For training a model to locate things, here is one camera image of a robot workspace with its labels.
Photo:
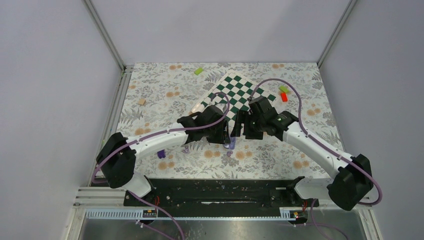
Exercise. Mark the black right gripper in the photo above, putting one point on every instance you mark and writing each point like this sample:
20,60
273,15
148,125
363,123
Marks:
243,116

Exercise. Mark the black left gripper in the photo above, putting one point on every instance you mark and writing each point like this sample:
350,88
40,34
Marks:
223,137

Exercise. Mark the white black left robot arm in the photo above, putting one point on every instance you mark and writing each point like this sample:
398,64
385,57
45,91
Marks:
117,158

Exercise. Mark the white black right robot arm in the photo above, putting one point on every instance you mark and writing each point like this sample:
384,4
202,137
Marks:
349,176

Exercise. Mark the white earbud charging case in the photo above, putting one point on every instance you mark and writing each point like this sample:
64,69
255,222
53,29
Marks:
198,108

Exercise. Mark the green white chessboard mat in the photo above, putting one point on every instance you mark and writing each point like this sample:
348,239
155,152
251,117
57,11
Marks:
232,93

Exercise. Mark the red block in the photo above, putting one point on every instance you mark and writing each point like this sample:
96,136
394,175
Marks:
284,97

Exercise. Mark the lime green block right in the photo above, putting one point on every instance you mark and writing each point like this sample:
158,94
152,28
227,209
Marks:
283,89

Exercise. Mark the lime green block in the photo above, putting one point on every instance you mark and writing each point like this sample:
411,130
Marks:
198,71
283,89

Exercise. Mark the lime green block far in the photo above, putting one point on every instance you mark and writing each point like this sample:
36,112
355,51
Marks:
198,71

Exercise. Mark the purple block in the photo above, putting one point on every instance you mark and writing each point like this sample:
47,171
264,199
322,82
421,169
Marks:
161,154

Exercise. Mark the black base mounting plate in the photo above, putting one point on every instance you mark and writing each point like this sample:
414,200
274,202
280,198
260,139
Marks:
225,194

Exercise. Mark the floral patterned table mat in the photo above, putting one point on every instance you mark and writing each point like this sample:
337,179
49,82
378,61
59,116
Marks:
171,90

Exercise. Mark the small wooden cube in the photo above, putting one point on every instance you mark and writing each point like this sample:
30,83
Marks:
142,102

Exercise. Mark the white slotted cable duct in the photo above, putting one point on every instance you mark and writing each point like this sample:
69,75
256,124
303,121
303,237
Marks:
210,214

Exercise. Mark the right aluminium frame post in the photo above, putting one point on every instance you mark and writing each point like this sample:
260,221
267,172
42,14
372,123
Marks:
337,30

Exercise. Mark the aluminium frame post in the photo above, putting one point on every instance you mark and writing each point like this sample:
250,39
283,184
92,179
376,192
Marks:
93,13
337,30

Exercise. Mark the left aluminium frame post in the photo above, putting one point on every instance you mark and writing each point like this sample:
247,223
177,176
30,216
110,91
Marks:
93,13

